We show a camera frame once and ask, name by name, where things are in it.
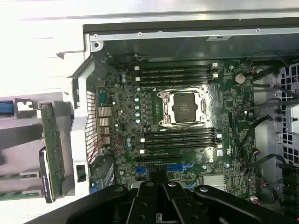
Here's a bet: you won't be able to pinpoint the long black expansion slot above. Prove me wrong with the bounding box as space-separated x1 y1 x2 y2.
135 153 182 163

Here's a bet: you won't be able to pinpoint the black wire bundle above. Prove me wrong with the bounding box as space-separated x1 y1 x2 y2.
230 52 299 207

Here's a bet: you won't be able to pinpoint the RAM slot white latches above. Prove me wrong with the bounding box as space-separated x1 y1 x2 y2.
135 73 219 82
139 143 223 154
134 62 219 71
139 133 222 143

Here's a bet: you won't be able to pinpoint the silver chipset heat sink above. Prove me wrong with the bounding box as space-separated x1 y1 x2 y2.
202 175 227 191

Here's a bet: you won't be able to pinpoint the CPU socket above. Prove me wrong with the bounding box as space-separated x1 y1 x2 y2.
157 88 211 129

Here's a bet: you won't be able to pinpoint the locking lever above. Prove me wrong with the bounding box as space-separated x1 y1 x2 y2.
158 88 210 96
158 121 212 131

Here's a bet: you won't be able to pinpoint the green motherboard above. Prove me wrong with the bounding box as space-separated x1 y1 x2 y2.
95 59 256 202

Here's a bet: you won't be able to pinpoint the grey parts rack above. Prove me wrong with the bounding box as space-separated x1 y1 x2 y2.
0 92 79 204

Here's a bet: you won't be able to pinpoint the perforated silver disk bay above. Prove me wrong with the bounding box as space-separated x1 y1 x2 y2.
253 63 299 168

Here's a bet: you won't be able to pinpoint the black fan shroud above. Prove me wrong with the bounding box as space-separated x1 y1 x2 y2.
281 163 299 219

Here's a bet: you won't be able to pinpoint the black open PC case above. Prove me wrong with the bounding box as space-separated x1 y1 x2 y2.
71 17 299 224

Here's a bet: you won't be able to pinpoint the graphics card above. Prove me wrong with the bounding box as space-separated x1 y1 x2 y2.
36 102 66 204

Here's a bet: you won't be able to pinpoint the red black twisted wire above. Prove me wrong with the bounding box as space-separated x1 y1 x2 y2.
88 134 126 164

